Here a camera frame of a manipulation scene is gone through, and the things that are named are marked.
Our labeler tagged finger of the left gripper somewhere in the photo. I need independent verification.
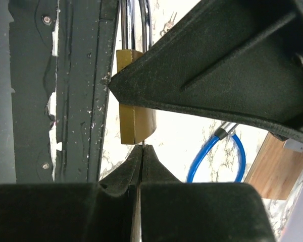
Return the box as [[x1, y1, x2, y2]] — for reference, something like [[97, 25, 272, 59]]
[[110, 1, 303, 143]]

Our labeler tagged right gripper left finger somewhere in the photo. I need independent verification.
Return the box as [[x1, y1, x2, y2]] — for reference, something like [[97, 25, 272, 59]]
[[0, 145, 143, 241]]

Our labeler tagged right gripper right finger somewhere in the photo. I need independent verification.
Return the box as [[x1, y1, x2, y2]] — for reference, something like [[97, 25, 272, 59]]
[[140, 145, 275, 241]]

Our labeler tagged blue cable lock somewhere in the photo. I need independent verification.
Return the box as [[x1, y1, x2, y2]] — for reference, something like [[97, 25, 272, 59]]
[[186, 122, 246, 183]]

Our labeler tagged silver key set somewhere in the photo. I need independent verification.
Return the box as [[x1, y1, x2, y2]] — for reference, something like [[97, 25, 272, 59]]
[[160, 12, 177, 37]]

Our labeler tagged brass padlock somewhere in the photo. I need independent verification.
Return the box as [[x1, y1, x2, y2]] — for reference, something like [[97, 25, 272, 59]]
[[115, 0, 159, 146]]

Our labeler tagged wooden base board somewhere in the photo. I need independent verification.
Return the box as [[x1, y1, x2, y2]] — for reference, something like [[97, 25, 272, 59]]
[[244, 133, 303, 200]]

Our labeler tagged metal bracket with lock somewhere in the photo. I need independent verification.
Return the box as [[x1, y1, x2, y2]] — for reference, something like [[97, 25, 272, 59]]
[[283, 139, 303, 153]]

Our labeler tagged black mounting base plate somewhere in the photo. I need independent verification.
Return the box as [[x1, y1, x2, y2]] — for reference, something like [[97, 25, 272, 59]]
[[8, 1, 119, 184]]

